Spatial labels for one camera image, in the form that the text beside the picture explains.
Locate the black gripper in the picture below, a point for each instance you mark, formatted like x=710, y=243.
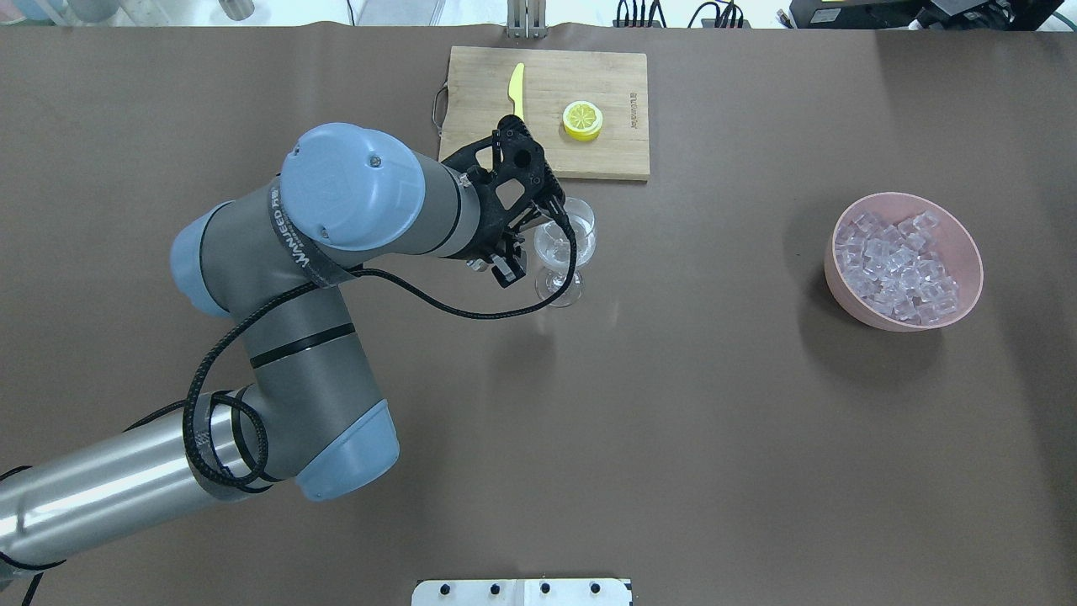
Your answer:
x=488, y=229

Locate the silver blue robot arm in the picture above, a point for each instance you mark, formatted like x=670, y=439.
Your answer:
x=287, y=394

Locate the clear wine glass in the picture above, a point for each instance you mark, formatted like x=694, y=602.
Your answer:
x=559, y=266

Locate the clear ice cubes pile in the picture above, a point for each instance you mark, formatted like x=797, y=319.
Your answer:
x=895, y=267

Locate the yellow lemon half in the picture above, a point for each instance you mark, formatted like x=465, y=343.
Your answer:
x=582, y=121

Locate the yellow plastic knife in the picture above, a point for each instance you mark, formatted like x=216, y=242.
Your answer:
x=515, y=90

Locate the wooden cutting board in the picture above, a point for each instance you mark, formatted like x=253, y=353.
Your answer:
x=617, y=82

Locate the pink bowl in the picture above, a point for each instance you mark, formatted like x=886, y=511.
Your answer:
x=955, y=245

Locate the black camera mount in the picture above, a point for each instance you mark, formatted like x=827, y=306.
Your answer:
x=509, y=153

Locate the aluminium frame post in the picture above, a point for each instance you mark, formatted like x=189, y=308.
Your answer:
x=527, y=19

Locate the white camera mast base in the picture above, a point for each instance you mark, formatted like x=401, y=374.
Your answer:
x=524, y=591

